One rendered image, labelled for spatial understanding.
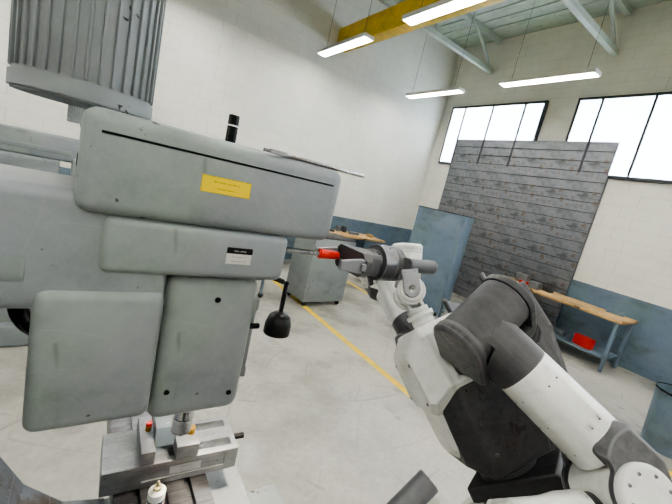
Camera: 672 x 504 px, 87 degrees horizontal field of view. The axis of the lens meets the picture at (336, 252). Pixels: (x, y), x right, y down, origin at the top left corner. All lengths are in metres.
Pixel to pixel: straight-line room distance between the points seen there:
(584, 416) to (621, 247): 7.47
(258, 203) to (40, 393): 0.48
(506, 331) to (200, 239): 0.54
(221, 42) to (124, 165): 7.15
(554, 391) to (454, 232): 6.05
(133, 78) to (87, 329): 0.42
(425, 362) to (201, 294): 0.46
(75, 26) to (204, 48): 6.98
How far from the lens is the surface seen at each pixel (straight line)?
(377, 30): 7.70
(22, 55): 0.73
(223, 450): 1.25
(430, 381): 0.73
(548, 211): 8.51
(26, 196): 0.68
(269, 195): 0.71
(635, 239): 8.04
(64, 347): 0.75
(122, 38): 0.71
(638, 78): 8.84
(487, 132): 9.75
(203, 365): 0.83
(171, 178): 0.66
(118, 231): 0.68
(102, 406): 0.81
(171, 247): 0.69
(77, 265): 0.70
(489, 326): 0.61
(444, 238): 6.67
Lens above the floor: 1.85
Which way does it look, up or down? 10 degrees down
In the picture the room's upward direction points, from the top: 13 degrees clockwise
